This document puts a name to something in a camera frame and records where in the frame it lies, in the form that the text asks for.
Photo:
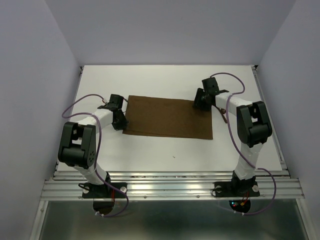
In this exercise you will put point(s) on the brown wooden spoon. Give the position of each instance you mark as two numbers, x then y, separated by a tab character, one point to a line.
222	113

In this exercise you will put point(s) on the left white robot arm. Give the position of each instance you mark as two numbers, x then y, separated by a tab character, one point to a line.
80	141

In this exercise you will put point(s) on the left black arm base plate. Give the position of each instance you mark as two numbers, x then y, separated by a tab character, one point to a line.
91	191

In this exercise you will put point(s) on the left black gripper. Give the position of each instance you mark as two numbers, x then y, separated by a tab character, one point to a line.
123	124

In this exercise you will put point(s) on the brown cloth napkin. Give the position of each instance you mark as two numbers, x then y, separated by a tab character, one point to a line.
166	117

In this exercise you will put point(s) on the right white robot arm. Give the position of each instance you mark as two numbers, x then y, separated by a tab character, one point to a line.
253	126

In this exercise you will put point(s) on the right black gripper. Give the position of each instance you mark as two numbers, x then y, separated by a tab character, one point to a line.
197	101

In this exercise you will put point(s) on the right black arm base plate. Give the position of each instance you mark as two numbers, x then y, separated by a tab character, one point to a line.
226	189

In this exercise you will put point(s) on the aluminium front rail frame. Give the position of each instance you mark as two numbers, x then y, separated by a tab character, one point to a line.
166	185

